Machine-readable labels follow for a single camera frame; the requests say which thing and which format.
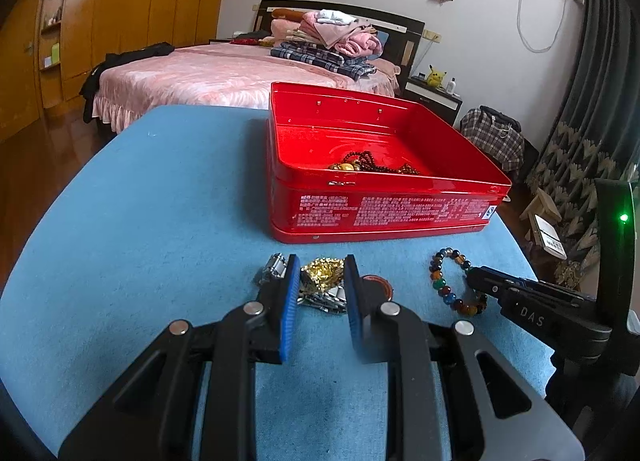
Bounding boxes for orange pillow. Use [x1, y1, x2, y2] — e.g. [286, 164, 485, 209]
[270, 7, 307, 37]

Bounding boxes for red-brown ring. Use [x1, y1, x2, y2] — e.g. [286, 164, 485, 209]
[361, 274, 395, 301]

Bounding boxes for dark red cloth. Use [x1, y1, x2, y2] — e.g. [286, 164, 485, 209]
[230, 31, 274, 47]

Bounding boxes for silver and gold wristwatch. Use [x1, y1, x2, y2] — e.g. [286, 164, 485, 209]
[257, 252, 348, 316]

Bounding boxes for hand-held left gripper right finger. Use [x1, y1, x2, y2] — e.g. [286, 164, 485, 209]
[342, 254, 586, 461]

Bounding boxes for plaid bag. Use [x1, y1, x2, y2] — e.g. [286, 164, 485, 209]
[459, 105, 526, 173]

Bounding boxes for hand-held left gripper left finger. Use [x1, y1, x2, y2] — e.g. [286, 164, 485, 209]
[57, 253, 302, 461]

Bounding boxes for white garment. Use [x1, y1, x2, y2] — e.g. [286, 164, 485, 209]
[315, 10, 354, 26]

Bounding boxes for white power cord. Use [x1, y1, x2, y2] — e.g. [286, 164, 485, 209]
[515, 0, 572, 53]

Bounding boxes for bed with pink bedspread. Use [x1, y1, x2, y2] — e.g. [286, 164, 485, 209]
[80, 0, 426, 135]

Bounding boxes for black and white nightstand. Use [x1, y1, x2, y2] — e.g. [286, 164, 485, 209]
[402, 75, 463, 127]

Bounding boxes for dark bead necklace amber pendant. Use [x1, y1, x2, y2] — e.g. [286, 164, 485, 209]
[327, 151, 421, 176]

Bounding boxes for pink folded blankets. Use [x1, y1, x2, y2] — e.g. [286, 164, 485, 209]
[300, 11, 384, 60]

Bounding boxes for white printed box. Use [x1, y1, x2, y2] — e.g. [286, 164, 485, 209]
[532, 214, 571, 260]

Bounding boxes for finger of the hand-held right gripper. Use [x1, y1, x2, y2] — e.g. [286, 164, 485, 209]
[510, 277, 596, 302]
[466, 266, 522, 305]

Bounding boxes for black garment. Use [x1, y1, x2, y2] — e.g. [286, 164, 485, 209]
[79, 42, 175, 123]

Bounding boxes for blue plaid cloth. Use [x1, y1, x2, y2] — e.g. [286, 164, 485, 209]
[270, 41, 377, 80]

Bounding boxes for blue tablecloth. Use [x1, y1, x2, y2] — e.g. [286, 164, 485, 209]
[0, 104, 557, 461]

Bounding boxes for small wooden stool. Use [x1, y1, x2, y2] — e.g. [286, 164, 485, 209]
[520, 192, 564, 227]

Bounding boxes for wooden door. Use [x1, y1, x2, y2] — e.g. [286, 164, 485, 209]
[0, 0, 45, 143]

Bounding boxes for red tin box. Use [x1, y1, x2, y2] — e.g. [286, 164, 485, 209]
[266, 81, 512, 244]

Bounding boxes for pink pillow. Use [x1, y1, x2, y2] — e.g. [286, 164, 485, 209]
[372, 57, 402, 78]

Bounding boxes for grey patterned curtain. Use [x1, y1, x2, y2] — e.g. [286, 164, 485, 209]
[520, 0, 640, 292]

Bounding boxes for multicoloured bead bracelet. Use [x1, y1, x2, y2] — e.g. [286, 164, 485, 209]
[428, 248, 489, 317]

